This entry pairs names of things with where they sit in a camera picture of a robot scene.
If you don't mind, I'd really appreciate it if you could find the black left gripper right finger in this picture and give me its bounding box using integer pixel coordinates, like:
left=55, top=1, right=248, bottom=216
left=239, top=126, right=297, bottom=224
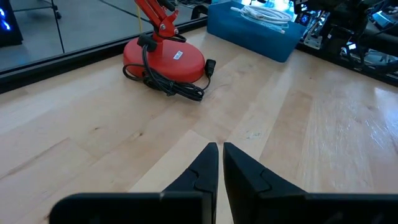
left=222, top=142, right=308, bottom=224

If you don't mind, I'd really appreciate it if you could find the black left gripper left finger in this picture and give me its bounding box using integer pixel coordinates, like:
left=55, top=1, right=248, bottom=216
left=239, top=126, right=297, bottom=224
left=161, top=142, right=220, bottom=224

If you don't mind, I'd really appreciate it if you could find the white cable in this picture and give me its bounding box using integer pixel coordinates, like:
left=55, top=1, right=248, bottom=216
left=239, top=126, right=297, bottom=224
left=231, top=5, right=294, bottom=25

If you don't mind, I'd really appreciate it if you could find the red desk lamp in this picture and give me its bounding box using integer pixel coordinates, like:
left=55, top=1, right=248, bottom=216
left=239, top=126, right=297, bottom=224
left=123, top=0, right=206, bottom=84

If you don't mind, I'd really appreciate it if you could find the blue plastic bin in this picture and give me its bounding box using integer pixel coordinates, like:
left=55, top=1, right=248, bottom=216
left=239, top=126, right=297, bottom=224
left=206, top=0, right=308, bottom=63

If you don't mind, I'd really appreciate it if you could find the black machine with blue lights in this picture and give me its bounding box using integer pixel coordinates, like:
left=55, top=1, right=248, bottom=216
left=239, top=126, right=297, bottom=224
left=0, top=0, right=24, bottom=48

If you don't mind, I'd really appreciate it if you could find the black lamp power cord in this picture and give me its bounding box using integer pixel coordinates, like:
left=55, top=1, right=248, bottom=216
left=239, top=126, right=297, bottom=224
left=122, top=33, right=217, bottom=103

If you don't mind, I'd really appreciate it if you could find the yellow hanging cable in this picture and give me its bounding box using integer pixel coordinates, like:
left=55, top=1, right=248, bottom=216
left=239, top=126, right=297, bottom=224
left=136, top=4, right=144, bottom=34

